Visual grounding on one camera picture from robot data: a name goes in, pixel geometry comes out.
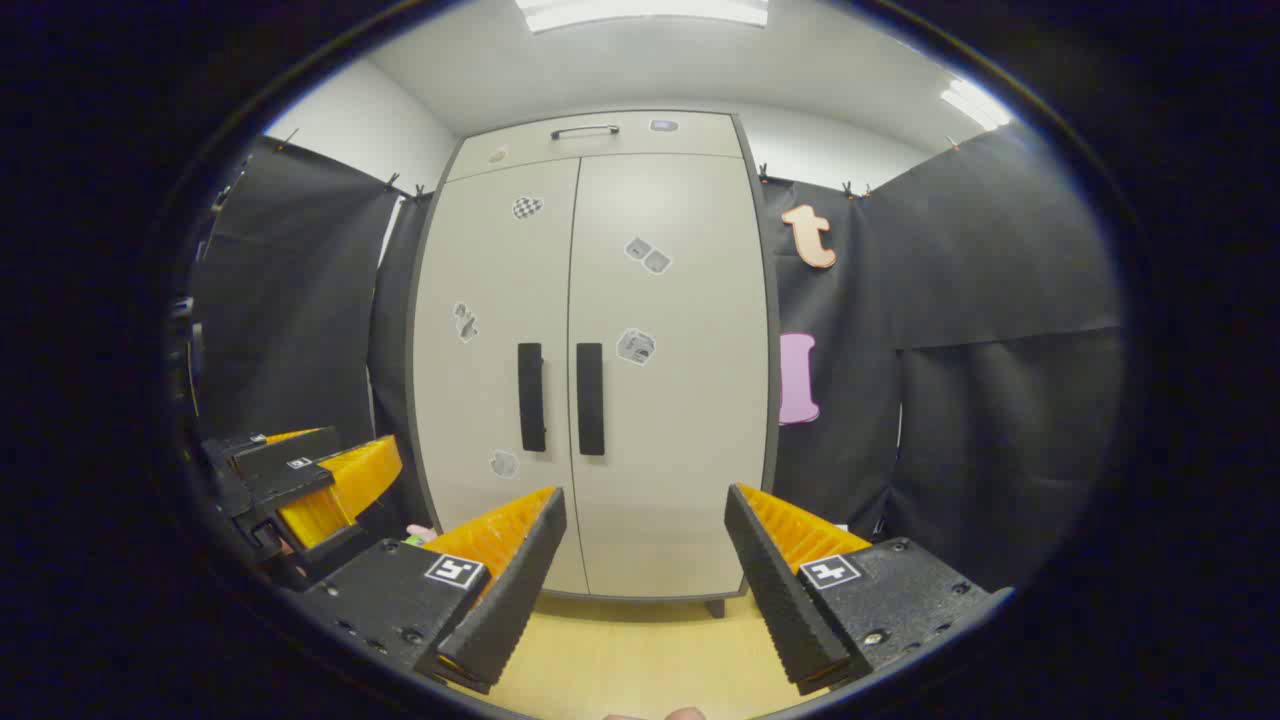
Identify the beige double-door shoe cabinet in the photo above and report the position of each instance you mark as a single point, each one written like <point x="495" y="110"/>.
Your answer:
<point x="772" y="350"/>

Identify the black backdrop cloth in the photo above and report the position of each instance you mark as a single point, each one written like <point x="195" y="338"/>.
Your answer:
<point x="395" y="350"/>
<point x="290" y="300"/>
<point x="1000" y="420"/>
<point x="850" y="300"/>

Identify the beige cabinet top drawer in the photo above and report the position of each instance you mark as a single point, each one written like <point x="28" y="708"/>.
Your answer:
<point x="600" y="153"/>

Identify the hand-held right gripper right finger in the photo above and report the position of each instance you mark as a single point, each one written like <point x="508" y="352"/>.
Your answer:
<point x="790" y="610"/>

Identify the beige shoe cabinet door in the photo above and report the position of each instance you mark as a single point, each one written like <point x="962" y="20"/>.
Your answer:
<point x="490" y="300"/>
<point x="680" y="450"/>

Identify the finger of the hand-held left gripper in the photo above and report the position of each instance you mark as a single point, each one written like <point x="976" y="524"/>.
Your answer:
<point x="225" y="447"/>
<point x="285" y="475"/>

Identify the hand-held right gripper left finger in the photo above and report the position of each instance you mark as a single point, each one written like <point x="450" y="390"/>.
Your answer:
<point x="500" y="610"/>

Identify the small pink object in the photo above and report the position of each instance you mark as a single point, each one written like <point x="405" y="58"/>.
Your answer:
<point x="425" y="533"/>

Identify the small ceiling light panel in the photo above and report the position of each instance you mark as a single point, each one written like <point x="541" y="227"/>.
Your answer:
<point x="975" y="105"/>

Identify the long ceiling light panel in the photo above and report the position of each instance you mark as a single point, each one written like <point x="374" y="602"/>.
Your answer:
<point x="640" y="12"/>

